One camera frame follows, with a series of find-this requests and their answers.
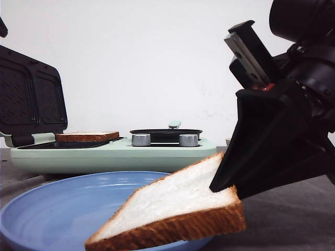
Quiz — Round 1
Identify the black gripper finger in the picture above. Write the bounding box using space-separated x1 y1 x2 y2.
236 132 334 199

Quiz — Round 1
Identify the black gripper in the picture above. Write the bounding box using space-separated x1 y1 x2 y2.
209 44 334 192

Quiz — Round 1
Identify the toast bread slice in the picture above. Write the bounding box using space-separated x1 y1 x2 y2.
84 152 247 250
55 131 119 142

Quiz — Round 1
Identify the mint green breakfast maker base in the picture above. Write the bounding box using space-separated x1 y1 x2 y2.
10 138 217 174

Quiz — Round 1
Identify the right silver control knob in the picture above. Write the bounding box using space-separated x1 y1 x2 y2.
179 134 198 147

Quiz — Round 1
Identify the silver control knob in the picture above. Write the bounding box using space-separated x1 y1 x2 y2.
179 134 198 147
131 133 151 146

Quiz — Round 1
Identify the black frying pan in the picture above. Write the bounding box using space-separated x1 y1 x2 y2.
130 129 203 143

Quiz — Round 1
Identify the left silver control knob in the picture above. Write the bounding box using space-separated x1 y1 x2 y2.
131 133 151 146

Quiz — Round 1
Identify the blue plastic plate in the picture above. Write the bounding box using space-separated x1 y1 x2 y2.
0 171 214 251

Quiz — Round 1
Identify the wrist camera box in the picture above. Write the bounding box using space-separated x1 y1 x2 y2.
224 20 283 90

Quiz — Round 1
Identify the mint green pan handle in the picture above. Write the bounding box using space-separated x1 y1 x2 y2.
169 120 181 130

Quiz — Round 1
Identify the grey power cord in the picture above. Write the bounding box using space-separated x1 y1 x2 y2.
0 174 47 196

